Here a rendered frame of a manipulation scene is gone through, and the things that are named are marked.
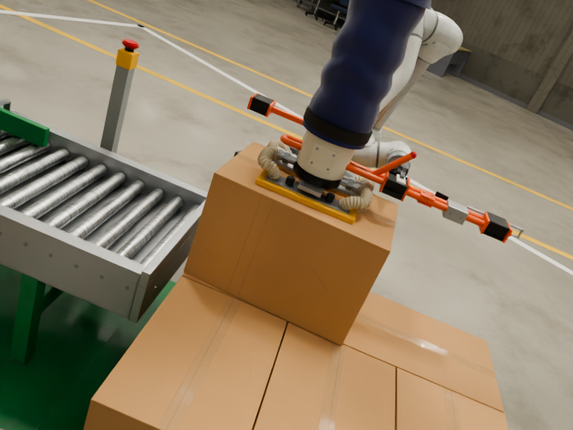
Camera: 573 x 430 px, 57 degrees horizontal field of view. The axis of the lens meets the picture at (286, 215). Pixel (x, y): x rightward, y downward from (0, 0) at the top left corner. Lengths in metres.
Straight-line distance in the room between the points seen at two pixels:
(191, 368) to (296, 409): 0.31
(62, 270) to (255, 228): 0.65
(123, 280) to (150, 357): 0.33
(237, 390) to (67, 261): 0.70
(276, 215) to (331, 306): 0.36
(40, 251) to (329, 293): 0.94
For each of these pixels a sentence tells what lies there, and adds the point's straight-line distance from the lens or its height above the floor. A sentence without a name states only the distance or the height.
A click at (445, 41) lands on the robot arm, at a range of 2.32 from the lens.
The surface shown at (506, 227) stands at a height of 1.10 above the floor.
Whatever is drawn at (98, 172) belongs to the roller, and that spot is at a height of 0.54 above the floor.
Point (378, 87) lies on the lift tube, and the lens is 1.60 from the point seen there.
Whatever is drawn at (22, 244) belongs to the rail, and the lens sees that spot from 1.90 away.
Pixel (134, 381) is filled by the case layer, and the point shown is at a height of 0.54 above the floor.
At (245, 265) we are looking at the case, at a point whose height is 0.68.
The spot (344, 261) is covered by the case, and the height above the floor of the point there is 0.85.
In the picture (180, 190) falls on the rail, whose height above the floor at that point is 0.58.
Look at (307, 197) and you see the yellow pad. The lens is 1.67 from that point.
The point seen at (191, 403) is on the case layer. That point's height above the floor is 0.54.
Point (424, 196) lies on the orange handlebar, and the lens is 1.74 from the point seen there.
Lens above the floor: 1.64
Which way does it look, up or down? 26 degrees down
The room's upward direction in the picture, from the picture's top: 22 degrees clockwise
